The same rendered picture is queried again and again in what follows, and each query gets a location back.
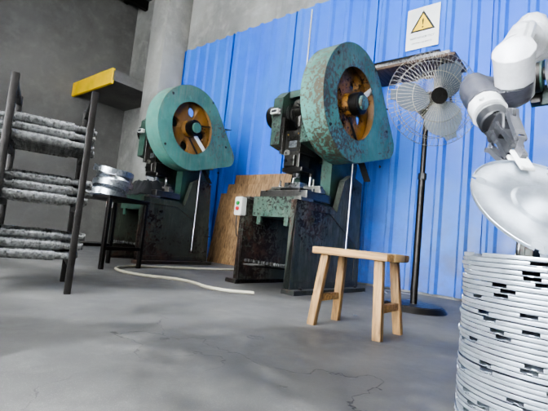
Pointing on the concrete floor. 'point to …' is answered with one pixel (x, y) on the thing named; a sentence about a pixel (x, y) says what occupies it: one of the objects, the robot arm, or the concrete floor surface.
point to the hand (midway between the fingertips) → (520, 162)
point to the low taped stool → (373, 287)
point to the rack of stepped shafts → (44, 181)
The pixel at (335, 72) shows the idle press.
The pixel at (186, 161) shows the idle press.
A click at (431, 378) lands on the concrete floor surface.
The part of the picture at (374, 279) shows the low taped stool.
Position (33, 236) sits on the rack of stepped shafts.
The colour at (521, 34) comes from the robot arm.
